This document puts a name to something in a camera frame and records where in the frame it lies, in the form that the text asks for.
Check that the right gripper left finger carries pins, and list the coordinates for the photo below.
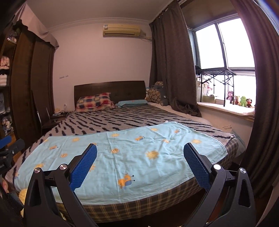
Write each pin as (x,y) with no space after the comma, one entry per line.
(40,208)

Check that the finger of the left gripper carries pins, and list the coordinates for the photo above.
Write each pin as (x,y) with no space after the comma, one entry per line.
(5,141)
(16,147)

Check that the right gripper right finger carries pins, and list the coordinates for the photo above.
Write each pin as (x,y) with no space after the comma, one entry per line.
(229,199)

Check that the black chair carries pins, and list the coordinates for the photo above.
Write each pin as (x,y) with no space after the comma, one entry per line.
(45,120)

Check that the right dark curtain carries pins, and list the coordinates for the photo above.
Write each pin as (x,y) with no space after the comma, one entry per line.
(261,156)

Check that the black zigzag patterned blanket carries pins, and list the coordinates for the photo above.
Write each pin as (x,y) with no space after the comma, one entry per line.
(125,118)

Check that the dark wooden wardrobe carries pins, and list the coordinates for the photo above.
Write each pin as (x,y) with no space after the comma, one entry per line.
(26,81)

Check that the colourful checkered pillow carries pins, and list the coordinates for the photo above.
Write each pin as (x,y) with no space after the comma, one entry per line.
(94,103)

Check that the green frog plush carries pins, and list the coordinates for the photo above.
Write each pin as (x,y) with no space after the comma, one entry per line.
(243,101)

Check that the light blue cartoon sheet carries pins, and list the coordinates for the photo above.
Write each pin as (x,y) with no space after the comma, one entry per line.
(47,154)

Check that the pink monkey plush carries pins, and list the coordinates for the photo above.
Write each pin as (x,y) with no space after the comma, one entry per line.
(230,96)

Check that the teal flat pillow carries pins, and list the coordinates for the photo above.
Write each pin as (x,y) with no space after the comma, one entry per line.
(131,103)

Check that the dark wooden headboard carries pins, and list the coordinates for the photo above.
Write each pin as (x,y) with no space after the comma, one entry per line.
(120,90)

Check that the black metal window rack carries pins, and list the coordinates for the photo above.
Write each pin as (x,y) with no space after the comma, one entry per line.
(222,75)

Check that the brown patterned cushion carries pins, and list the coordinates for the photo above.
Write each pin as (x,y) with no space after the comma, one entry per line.
(157,94)

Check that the dark brown curtain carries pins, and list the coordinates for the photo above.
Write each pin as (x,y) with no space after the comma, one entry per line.
(172,60)

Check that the wall air conditioner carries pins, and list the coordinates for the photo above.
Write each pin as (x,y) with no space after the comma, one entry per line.
(121,30)

